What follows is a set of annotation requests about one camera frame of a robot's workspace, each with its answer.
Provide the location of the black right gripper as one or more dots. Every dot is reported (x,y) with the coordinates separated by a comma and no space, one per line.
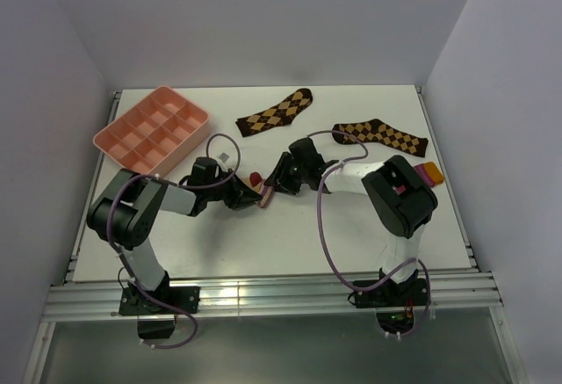
(279,175)

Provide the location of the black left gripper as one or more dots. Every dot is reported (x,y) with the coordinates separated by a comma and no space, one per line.
(241,195)

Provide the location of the tan maroon purple-striped sock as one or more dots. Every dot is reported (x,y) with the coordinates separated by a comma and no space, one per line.
(257,184)

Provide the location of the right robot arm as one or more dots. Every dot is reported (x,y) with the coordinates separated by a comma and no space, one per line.
(401,199)

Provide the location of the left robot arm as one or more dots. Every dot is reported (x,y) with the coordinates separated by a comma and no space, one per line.
(124,214)

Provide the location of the brown argyle sock left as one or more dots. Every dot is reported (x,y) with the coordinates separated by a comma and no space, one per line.
(280,115)

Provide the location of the brown argyle sock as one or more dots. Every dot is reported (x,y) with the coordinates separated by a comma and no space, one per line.
(280,115)
(377,131)

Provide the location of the brown argyle sock right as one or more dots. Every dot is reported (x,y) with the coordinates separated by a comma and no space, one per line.
(377,131)

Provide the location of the pink divided organizer tray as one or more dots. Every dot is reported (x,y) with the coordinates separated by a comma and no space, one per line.
(156,134)

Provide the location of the maroon purple orange-toe sock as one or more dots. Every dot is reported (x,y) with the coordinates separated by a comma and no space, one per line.
(430,174)

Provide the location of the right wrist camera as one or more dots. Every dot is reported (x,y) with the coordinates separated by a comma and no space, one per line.
(305,153)

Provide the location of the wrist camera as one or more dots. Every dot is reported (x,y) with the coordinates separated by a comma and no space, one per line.
(205,172)
(305,153)

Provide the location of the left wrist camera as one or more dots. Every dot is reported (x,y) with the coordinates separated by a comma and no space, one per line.
(205,172)

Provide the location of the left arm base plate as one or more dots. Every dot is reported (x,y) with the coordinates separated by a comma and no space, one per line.
(174,301)

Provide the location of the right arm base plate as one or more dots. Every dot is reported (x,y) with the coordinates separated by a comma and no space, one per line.
(390,295)

